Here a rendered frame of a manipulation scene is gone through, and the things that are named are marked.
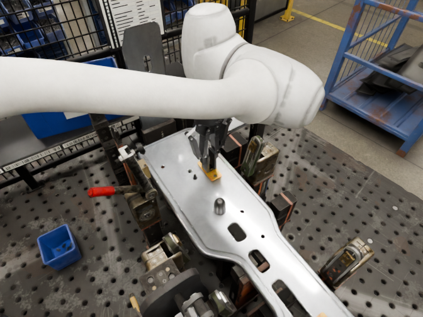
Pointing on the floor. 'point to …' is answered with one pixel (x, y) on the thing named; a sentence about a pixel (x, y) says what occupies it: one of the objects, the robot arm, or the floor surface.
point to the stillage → (382, 77)
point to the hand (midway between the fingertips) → (209, 160)
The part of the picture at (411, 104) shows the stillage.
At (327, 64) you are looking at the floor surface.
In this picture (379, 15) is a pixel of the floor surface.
